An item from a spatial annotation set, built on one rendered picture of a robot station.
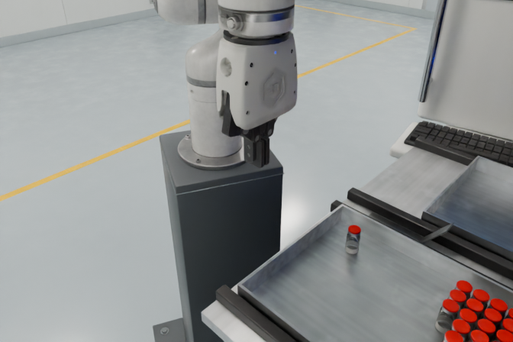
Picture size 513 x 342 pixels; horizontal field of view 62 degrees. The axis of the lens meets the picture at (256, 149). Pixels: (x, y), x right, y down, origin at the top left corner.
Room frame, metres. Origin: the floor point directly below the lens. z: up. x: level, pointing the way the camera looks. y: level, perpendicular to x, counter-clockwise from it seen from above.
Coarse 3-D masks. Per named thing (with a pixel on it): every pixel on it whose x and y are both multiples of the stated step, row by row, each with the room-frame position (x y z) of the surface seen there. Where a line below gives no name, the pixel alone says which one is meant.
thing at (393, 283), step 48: (336, 240) 0.55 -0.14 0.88; (384, 240) 0.55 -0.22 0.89; (240, 288) 0.42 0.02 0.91; (288, 288) 0.45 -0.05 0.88; (336, 288) 0.45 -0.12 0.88; (384, 288) 0.45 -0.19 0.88; (432, 288) 0.45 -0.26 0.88; (480, 288) 0.44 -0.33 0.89; (336, 336) 0.37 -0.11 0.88; (384, 336) 0.37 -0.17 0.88; (432, 336) 0.37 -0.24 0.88
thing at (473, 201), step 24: (480, 168) 0.77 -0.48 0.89; (504, 168) 0.74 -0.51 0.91; (456, 192) 0.69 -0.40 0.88; (480, 192) 0.69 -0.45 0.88; (504, 192) 0.69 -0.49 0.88; (432, 216) 0.58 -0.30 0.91; (456, 216) 0.62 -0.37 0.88; (480, 216) 0.62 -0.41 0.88; (504, 216) 0.62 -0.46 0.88; (480, 240) 0.53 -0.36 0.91; (504, 240) 0.55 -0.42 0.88
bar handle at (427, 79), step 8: (440, 0) 1.13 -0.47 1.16; (448, 0) 1.14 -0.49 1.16; (440, 8) 1.13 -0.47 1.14; (440, 16) 1.13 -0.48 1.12; (440, 24) 1.13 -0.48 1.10; (432, 32) 1.14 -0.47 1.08; (440, 32) 1.13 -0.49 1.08; (432, 40) 1.13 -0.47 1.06; (432, 48) 1.13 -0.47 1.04; (432, 56) 1.13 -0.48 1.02; (432, 64) 1.13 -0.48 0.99; (424, 72) 1.14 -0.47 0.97; (432, 72) 1.13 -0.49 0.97; (424, 80) 1.13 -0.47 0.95; (432, 80) 1.17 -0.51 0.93; (424, 88) 1.13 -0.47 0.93; (424, 96) 1.13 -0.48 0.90
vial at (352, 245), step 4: (348, 232) 0.53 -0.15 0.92; (348, 236) 0.53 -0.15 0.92; (352, 236) 0.53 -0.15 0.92; (356, 236) 0.52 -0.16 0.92; (348, 240) 0.53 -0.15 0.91; (352, 240) 0.52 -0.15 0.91; (356, 240) 0.52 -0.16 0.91; (348, 244) 0.53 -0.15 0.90; (352, 244) 0.52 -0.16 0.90; (356, 244) 0.52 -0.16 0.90; (348, 248) 0.52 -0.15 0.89; (352, 248) 0.52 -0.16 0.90; (356, 248) 0.52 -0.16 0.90; (348, 252) 0.52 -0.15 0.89; (352, 252) 0.52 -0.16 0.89; (356, 252) 0.52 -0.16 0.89
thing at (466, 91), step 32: (480, 0) 1.14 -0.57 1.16; (512, 0) 1.10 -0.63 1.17; (448, 32) 1.17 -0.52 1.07; (480, 32) 1.13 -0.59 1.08; (512, 32) 1.09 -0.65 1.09; (448, 64) 1.16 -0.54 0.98; (480, 64) 1.12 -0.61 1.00; (512, 64) 1.07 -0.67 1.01; (448, 96) 1.15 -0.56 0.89; (480, 96) 1.10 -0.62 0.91; (512, 96) 1.06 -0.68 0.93; (480, 128) 1.09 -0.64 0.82; (512, 128) 1.05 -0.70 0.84
